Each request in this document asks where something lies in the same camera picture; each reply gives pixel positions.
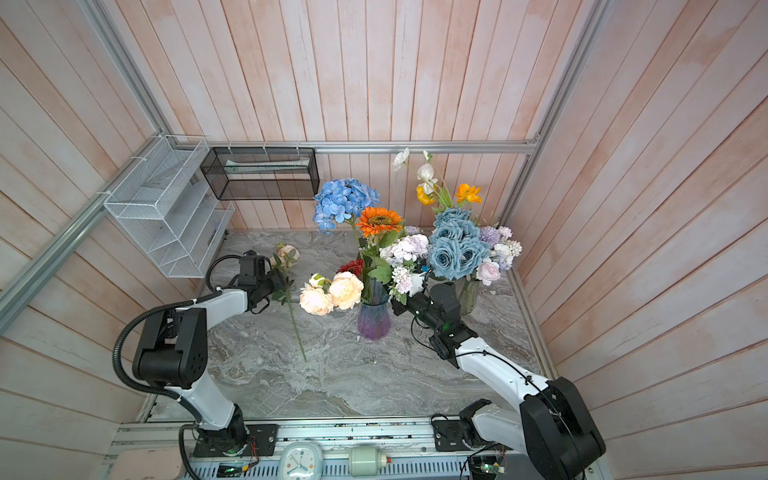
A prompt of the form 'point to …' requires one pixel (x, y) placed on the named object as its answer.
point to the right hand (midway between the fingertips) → (385, 280)
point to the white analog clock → (300, 460)
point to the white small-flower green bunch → (398, 261)
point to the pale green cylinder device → (366, 462)
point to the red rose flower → (355, 267)
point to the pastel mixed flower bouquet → (501, 254)
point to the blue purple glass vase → (374, 315)
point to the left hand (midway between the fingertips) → (277, 281)
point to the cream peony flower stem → (285, 258)
